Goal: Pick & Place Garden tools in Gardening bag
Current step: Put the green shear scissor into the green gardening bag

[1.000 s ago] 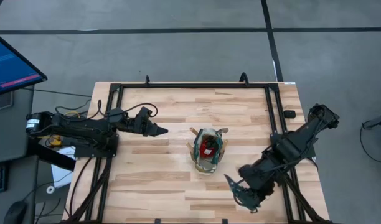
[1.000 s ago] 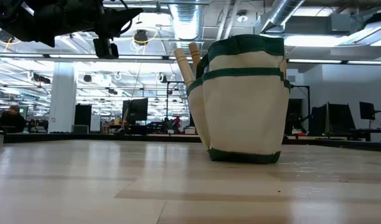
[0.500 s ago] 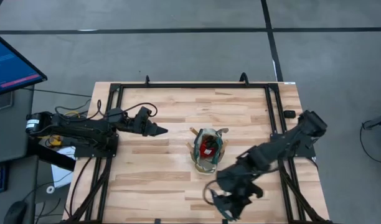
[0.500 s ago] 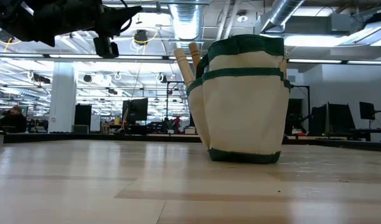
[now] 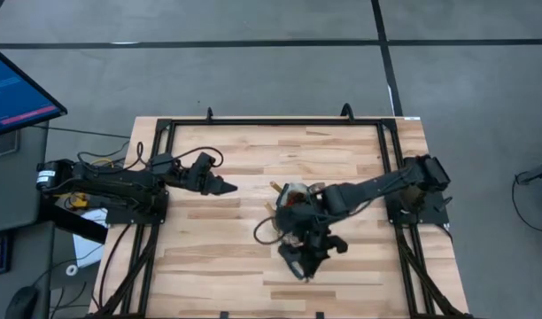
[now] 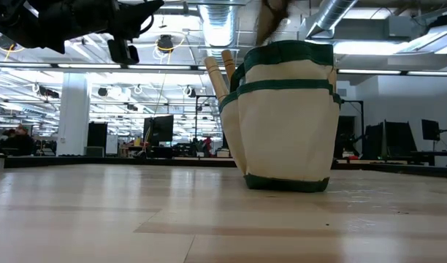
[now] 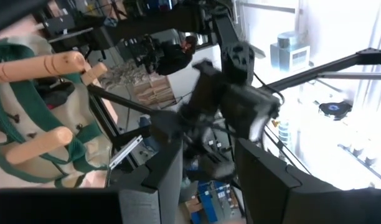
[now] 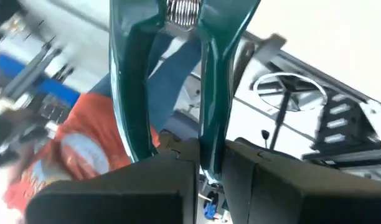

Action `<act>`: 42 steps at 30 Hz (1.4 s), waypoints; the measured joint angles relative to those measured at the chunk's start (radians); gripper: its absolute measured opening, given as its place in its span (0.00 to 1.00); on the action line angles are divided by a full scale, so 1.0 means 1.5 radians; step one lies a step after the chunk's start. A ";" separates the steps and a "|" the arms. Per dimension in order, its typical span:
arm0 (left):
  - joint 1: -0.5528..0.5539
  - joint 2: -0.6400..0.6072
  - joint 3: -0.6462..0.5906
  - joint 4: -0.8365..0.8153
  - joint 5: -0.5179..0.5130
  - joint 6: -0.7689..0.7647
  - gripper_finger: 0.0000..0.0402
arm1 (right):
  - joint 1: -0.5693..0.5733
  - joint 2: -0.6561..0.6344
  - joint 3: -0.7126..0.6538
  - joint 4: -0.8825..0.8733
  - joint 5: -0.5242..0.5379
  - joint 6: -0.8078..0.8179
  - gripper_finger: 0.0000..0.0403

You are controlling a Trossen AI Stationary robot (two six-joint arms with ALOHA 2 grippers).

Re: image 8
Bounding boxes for green handled pruning shears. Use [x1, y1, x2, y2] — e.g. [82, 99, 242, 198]
[108, 0, 262, 185]

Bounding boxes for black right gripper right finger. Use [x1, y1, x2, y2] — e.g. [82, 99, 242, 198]
[220, 138, 381, 224]

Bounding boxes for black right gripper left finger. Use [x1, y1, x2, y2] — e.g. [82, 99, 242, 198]
[24, 136, 200, 224]

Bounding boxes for person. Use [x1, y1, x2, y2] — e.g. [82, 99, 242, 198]
[3, 30, 204, 216]

